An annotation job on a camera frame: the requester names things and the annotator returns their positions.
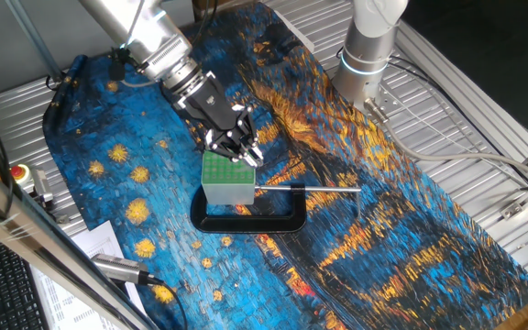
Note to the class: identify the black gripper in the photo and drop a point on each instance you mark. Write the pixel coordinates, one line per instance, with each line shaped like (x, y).
(209, 101)

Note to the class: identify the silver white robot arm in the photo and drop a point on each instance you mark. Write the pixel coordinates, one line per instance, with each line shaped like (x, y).
(154, 41)

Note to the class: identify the green rack pipette tip box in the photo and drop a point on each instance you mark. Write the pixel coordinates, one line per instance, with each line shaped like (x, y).
(227, 183)

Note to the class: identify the starry night painted cloth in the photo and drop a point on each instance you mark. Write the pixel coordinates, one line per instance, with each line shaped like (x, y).
(154, 137)

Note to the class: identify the black C-clamp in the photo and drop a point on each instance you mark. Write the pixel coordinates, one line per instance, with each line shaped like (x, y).
(245, 224)

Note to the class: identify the grey metal pole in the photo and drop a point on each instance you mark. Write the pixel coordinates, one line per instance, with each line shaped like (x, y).
(33, 36)

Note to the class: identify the printed paper sheet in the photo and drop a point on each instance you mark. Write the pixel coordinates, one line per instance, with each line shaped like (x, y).
(62, 307)

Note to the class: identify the black keyboard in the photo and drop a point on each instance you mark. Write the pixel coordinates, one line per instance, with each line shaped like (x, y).
(3, 284)

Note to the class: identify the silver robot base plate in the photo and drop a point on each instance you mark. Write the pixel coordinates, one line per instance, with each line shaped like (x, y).
(390, 103)

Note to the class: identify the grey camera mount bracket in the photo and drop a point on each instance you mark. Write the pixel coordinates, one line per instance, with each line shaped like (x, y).
(41, 185)

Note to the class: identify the aluminium frame bar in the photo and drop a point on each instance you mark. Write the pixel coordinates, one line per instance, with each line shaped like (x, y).
(39, 243)

